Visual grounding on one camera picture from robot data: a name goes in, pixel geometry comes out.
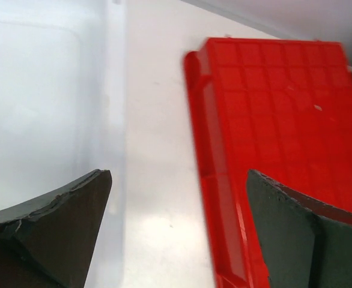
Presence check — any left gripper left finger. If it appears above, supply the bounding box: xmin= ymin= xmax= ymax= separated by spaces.
xmin=0 ymin=169 xmax=112 ymax=287

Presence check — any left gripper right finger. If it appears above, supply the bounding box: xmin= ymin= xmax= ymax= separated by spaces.
xmin=246 ymin=170 xmax=352 ymax=287

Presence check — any red plastic tray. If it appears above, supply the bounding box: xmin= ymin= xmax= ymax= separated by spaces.
xmin=183 ymin=38 xmax=352 ymax=287

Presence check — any white plastic bin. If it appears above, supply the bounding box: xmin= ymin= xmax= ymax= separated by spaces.
xmin=0 ymin=1 xmax=126 ymax=287

